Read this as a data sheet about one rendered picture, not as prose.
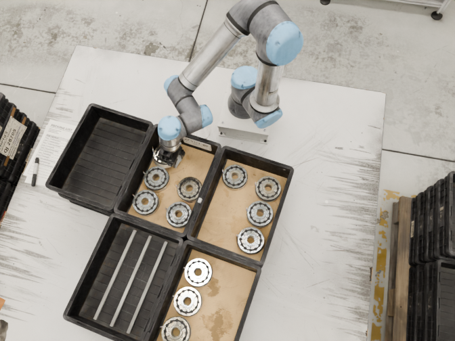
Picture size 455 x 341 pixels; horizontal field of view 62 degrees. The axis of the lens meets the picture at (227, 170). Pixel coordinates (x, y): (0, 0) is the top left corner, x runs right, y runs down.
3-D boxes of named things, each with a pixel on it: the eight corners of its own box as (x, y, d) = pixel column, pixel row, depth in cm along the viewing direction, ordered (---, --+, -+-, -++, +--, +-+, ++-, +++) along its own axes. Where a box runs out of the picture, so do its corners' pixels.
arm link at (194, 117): (199, 91, 132) (170, 103, 129) (215, 116, 128) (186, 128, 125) (199, 103, 139) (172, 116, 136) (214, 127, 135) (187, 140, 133)
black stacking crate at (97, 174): (100, 116, 172) (91, 103, 161) (160, 135, 167) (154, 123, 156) (57, 195, 159) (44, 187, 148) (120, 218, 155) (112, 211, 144)
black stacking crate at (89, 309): (121, 219, 154) (112, 212, 144) (188, 244, 150) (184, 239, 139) (75, 317, 142) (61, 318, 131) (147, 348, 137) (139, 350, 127)
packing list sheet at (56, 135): (47, 118, 185) (46, 118, 184) (91, 126, 182) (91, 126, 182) (20, 181, 174) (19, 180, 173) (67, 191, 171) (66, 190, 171)
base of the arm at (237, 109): (229, 89, 175) (228, 76, 166) (261, 91, 174) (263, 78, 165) (226, 118, 170) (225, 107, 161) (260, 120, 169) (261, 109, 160)
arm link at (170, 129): (187, 128, 124) (163, 139, 122) (186, 141, 134) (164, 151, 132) (176, 109, 126) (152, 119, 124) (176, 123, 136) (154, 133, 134)
